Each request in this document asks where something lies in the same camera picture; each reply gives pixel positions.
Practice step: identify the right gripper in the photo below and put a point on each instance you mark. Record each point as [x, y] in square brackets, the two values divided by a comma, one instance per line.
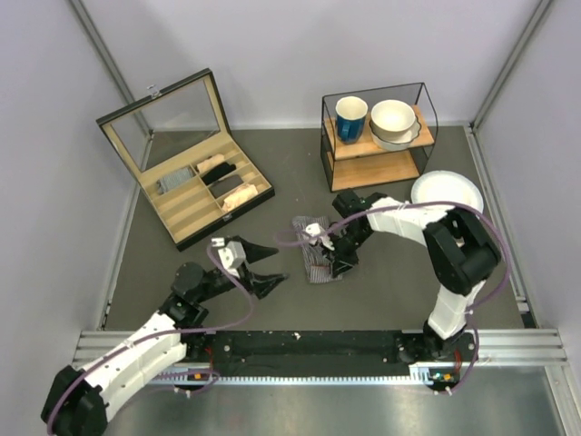
[340, 262]

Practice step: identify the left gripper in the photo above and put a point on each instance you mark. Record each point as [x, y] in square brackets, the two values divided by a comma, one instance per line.
[260, 284]

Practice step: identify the grey striped underwear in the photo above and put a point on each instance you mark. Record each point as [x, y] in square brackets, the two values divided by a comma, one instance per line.
[316, 265]

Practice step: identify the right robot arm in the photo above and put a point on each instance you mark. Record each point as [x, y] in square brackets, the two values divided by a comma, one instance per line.
[462, 254]

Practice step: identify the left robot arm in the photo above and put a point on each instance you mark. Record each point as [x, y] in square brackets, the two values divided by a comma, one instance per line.
[84, 400]

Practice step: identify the pink rolled cloth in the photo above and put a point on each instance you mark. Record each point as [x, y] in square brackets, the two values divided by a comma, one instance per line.
[239, 196]

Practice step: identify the dark grey rolled cloth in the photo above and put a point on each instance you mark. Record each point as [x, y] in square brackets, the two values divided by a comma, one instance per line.
[225, 185]

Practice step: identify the black rolled cloth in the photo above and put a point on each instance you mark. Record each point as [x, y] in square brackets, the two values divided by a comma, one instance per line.
[217, 172]

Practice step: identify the black organizer box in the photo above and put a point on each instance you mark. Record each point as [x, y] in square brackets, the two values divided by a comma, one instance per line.
[177, 126]

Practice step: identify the beige rolled cloth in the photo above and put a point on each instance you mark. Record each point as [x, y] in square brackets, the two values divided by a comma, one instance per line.
[209, 163]

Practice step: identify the white paper plate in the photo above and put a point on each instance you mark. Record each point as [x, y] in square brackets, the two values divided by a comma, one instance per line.
[447, 186]

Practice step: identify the white scalloped plate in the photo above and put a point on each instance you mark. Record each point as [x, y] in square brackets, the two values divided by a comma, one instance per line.
[399, 142]

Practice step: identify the blue mug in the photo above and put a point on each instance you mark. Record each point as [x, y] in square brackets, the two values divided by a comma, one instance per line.
[351, 113]

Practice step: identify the cream bowl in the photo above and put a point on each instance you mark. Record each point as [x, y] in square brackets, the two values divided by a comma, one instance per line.
[391, 118]

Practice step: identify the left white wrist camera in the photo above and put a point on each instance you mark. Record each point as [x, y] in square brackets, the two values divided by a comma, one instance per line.
[231, 254]

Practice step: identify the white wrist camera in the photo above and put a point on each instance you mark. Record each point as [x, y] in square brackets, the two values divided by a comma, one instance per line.
[231, 254]
[316, 236]

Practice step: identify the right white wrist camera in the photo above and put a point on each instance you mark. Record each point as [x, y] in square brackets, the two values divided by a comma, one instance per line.
[316, 236]

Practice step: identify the black wire wooden shelf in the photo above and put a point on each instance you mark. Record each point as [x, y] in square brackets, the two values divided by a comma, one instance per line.
[363, 163]

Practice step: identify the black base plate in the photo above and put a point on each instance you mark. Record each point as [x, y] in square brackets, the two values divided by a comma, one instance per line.
[323, 353]

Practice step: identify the grey cable duct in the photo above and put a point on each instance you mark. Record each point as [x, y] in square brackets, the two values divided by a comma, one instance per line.
[413, 376]

